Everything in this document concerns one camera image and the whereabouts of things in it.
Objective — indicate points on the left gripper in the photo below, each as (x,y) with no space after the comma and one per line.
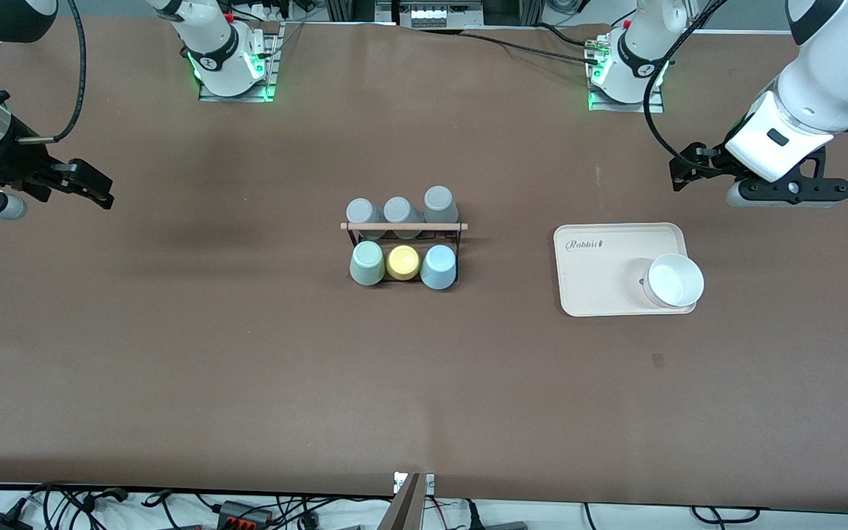
(705,161)

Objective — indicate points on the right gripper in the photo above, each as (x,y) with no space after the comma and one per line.
(13,168)

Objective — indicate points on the light blue cup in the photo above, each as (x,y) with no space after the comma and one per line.
(439,266)

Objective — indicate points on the pale green cup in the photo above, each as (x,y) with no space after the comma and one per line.
(367,263)

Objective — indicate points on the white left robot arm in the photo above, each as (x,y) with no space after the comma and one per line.
(836,66)

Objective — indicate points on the white bowl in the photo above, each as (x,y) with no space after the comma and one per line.
(674,281)

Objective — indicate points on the beige plastic tray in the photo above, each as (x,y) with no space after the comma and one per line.
(601,272)

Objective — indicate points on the grey cup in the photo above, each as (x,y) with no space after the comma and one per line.
(440,202)
(399,210)
(362,212)

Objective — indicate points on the grey control box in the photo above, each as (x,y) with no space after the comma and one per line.
(439,13)

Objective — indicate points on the yellow cup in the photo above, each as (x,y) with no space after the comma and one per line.
(403,263)

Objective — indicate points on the black power adapter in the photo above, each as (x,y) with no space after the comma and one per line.
(1,521)

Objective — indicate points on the black power strip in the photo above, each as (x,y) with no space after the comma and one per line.
(244,513)

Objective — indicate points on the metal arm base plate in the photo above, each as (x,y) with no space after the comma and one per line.
(274,66)
(656,103)

